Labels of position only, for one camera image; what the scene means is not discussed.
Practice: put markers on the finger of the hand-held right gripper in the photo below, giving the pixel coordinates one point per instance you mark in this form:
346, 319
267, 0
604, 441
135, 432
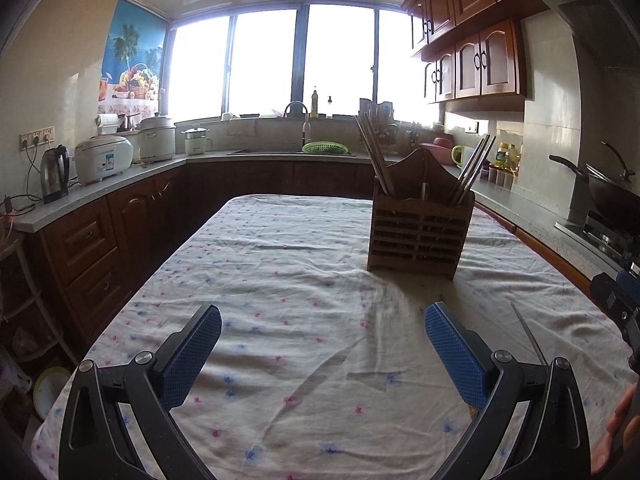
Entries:
607, 292

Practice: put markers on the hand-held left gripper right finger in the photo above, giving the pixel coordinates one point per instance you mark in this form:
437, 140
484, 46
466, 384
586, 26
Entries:
455, 355

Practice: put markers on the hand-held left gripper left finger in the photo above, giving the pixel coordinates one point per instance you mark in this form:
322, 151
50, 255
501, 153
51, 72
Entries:
192, 355

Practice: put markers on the single metal chopstick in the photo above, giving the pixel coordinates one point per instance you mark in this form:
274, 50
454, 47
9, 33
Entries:
527, 332

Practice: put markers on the wooden utensil holder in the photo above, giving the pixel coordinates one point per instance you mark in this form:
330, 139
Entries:
420, 235

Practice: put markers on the bundle of steel chopsticks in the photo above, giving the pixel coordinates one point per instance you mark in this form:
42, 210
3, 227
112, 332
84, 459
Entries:
470, 170

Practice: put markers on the bundle of dark wooden chopsticks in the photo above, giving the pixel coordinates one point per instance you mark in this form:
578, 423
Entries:
377, 160

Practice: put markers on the person's right hand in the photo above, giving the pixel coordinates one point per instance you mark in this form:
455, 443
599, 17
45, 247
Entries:
612, 425

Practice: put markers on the gas stove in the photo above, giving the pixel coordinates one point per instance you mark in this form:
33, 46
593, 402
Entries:
605, 240

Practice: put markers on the black wok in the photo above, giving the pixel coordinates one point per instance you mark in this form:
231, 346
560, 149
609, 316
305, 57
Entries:
610, 195

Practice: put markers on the white floral tablecloth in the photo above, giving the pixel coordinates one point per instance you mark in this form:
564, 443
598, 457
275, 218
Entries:
300, 285

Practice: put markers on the wooden base cabinets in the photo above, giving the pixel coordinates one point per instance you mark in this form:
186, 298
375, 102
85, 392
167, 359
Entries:
125, 230

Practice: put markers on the green rimmed plate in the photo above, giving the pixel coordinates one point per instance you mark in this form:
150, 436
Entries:
50, 390

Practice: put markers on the spice jar set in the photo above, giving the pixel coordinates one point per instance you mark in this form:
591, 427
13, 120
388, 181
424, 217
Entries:
500, 177

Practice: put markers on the yellow cooking oil bottle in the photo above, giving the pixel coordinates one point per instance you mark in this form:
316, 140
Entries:
513, 157
501, 157

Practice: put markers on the storage shelf rack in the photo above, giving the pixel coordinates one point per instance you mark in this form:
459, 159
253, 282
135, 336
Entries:
30, 300

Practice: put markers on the green mug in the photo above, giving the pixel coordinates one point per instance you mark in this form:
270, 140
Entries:
465, 156

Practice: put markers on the pink plastic bowl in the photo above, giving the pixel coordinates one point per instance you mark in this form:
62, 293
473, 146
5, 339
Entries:
437, 146

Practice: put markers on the small white electric pot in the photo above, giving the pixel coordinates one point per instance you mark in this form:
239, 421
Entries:
196, 142

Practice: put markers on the white rice cooker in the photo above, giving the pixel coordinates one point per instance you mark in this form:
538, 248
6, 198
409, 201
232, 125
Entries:
102, 160

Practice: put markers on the white slow cooker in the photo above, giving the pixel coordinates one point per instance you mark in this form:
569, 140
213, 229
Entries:
157, 137

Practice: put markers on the steel electric kettle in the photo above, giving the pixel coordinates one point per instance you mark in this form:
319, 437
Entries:
54, 175

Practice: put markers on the green plastic basket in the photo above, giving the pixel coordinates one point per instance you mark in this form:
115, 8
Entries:
325, 148

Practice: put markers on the paper towel roll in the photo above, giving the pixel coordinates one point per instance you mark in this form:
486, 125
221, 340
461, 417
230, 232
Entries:
107, 124

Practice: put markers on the steel kitchen faucet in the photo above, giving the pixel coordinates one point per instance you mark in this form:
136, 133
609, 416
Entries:
306, 132

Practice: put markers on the yellow dish soap bottle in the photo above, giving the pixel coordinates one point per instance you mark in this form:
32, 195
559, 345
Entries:
315, 105

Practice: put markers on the range hood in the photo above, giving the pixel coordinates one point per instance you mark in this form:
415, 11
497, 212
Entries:
590, 10

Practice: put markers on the kitchen window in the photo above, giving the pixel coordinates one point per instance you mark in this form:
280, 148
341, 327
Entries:
265, 65

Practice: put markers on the small wall outlet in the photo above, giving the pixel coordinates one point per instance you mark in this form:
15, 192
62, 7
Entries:
473, 127

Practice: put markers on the wall power outlet strip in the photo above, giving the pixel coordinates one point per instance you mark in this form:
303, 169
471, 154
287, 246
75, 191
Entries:
37, 137

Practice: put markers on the wooden wall cabinets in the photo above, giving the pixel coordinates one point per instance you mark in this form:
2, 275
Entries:
475, 35

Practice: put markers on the tropical fruit wall poster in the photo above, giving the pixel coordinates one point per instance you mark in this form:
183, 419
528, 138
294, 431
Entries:
132, 60

